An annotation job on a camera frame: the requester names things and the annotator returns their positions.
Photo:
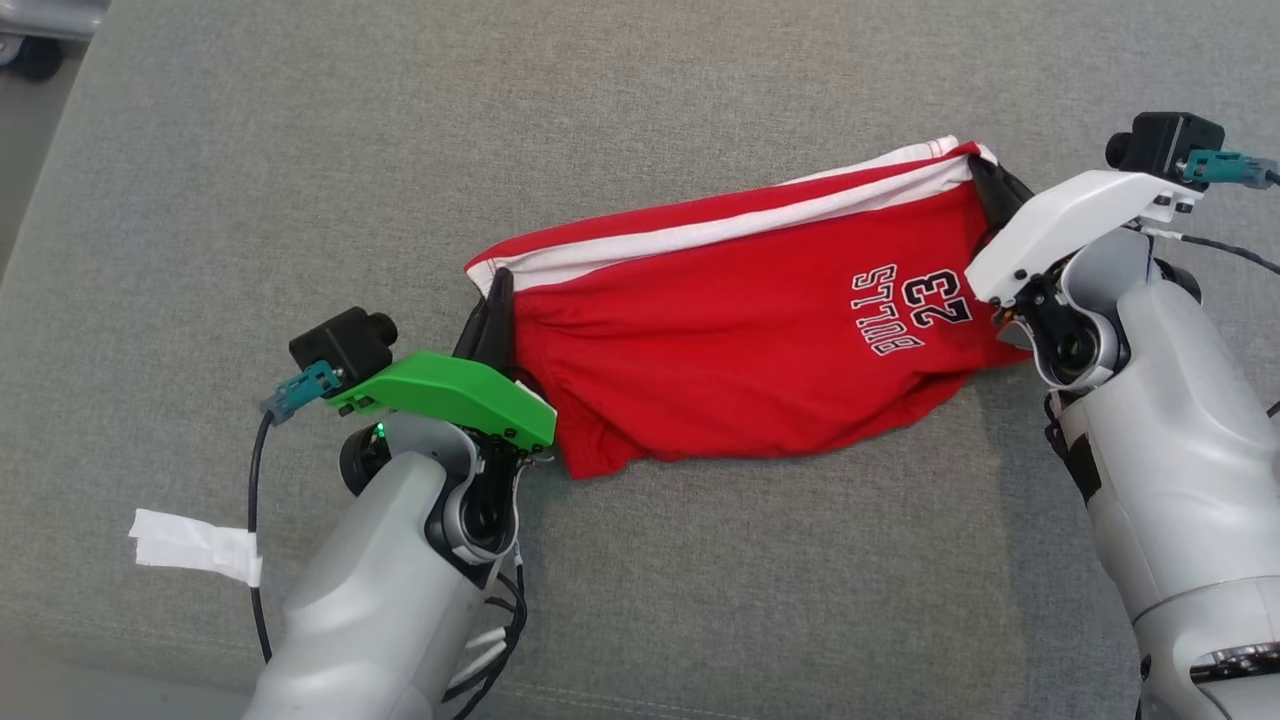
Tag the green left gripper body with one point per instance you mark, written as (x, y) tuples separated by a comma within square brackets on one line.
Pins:
[(450, 395)]

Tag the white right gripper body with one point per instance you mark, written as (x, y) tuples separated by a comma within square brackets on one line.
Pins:
[(1060, 215)]

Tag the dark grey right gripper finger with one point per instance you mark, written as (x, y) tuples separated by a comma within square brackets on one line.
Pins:
[(995, 195)]

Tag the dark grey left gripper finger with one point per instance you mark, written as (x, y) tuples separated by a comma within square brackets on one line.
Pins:
[(472, 335), (503, 320)]

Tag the red bulls shorts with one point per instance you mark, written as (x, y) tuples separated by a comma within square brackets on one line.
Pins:
[(720, 340)]

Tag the grey fabric sofa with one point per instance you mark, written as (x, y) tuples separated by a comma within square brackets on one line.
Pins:
[(700, 580)]

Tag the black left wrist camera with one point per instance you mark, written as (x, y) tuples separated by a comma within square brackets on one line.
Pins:
[(340, 340)]

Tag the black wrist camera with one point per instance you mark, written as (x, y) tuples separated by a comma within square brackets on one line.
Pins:
[(340, 340), (1165, 140)]

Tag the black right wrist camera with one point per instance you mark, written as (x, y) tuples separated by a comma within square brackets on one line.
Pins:
[(1165, 140)]

